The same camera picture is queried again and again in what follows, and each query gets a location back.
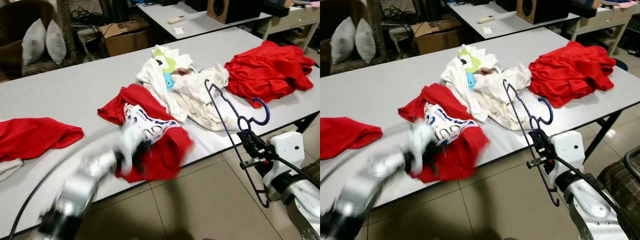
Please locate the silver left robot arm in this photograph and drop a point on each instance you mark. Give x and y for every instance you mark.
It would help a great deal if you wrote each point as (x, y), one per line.
(82, 185)
(370, 185)

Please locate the dark blue clothes hanger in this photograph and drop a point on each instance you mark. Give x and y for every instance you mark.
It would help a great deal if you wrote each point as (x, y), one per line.
(551, 114)
(268, 114)

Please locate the red Guess t-shirt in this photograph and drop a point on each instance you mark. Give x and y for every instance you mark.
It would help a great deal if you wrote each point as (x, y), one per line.
(167, 155)
(460, 160)

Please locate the open brown cardboard box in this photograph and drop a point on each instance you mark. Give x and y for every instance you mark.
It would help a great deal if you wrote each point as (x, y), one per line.
(435, 42)
(125, 42)

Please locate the white cloth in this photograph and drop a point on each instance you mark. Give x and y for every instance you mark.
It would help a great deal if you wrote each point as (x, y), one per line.
(10, 169)

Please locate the white remote control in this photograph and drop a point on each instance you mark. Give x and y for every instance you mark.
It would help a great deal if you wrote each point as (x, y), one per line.
(176, 20)
(486, 19)

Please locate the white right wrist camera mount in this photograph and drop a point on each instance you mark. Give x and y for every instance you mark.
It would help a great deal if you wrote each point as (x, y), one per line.
(287, 147)
(570, 147)

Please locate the wooden loudspeaker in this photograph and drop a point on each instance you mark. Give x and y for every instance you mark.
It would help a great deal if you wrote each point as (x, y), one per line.
(545, 12)
(235, 12)

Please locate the dark wicker chair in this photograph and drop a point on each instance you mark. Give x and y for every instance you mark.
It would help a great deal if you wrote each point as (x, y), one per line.
(325, 50)
(10, 50)

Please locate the grey pillow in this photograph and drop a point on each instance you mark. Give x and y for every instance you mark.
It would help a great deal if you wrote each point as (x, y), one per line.
(365, 41)
(56, 42)
(343, 41)
(34, 42)

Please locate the black table leg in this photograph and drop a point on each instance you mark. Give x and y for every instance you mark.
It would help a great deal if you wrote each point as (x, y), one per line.
(305, 122)
(602, 132)

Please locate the beige desk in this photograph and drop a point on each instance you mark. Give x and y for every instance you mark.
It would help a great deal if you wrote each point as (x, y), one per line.
(615, 17)
(300, 17)

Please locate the plaid upholstered chair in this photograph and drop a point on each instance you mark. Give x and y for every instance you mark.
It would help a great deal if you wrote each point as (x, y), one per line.
(314, 172)
(620, 185)

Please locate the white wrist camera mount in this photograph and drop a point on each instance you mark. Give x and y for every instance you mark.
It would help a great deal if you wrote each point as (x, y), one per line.
(287, 147)
(422, 139)
(570, 147)
(132, 142)

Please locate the small white paper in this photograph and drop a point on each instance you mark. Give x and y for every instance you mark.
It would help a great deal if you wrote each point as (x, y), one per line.
(488, 30)
(178, 30)

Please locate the black device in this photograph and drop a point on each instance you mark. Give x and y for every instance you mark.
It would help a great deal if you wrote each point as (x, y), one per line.
(276, 7)
(586, 7)

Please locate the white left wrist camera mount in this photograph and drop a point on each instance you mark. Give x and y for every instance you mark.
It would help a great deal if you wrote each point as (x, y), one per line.
(422, 139)
(132, 142)

